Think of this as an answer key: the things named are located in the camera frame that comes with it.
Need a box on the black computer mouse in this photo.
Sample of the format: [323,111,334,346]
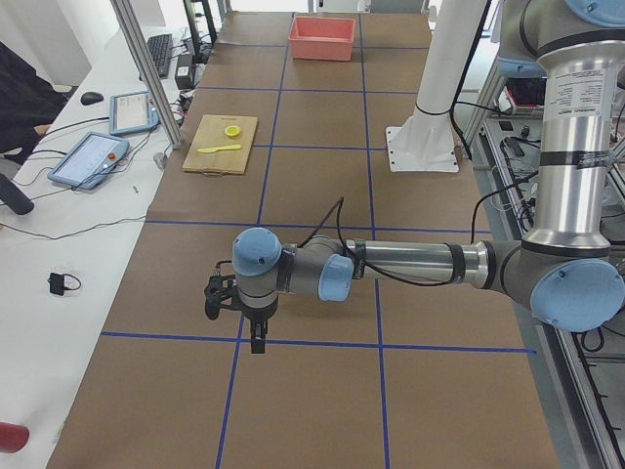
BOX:
[80,92,104,106]

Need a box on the pink plastic bin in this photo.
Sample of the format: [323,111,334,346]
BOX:
[288,16,355,62]

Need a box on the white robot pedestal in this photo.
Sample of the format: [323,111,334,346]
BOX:
[386,0,490,173]

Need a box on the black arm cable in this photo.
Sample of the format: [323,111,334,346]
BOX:
[296,194,541,287]

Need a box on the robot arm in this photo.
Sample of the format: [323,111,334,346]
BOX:
[205,1,624,354]

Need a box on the black power adapter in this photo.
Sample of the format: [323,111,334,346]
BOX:
[174,54,195,90]

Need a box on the yellow lemon slice toy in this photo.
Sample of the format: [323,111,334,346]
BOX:
[224,124,242,138]

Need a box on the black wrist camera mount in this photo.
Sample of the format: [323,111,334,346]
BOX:
[204,275,241,320]

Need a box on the red cylinder bottle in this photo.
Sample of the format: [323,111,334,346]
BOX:
[0,422,30,453]

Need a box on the small black clip device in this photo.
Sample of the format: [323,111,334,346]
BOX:
[48,273,82,296]

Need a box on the yellow plastic knife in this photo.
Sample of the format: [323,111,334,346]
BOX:
[197,144,242,154]

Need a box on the wooden cutting board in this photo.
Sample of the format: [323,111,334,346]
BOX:
[182,114,258,175]

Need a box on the black keyboard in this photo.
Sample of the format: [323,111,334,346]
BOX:
[146,33,173,78]

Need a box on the blue teach pendant near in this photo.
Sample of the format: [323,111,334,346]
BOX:
[48,132,130,190]

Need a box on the blue teach pendant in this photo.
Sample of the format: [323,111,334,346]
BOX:
[48,132,130,190]
[108,91,160,136]

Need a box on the blue teach pendant far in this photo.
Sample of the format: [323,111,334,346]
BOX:
[108,91,160,136]

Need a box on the aluminium frame post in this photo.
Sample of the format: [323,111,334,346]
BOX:
[110,0,182,149]

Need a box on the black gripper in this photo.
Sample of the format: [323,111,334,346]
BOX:
[243,309,270,354]

